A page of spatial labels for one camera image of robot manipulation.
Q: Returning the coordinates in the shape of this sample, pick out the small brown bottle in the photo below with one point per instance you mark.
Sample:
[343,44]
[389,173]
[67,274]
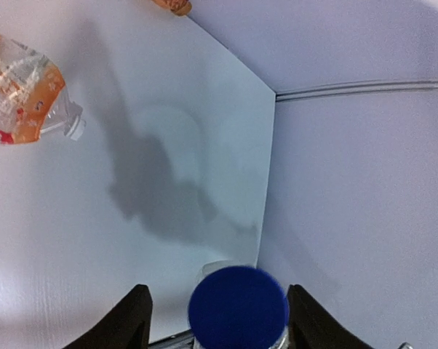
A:
[177,7]

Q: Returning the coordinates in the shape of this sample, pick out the white bottle cap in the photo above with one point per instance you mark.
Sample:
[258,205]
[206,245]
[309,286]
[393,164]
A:
[76,128]

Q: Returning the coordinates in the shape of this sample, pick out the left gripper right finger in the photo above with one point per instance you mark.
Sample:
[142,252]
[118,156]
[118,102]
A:
[311,326]

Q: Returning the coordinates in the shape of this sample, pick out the right aluminium corner post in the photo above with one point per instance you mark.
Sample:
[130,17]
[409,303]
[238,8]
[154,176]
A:
[357,88]

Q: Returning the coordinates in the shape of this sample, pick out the crushed orange label bottle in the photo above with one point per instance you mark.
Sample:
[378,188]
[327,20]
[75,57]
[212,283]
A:
[34,99]

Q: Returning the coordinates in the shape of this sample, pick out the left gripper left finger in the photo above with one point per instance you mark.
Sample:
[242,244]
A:
[126,325]

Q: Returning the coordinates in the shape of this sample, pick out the blue bottle cap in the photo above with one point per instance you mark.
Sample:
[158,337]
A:
[238,309]

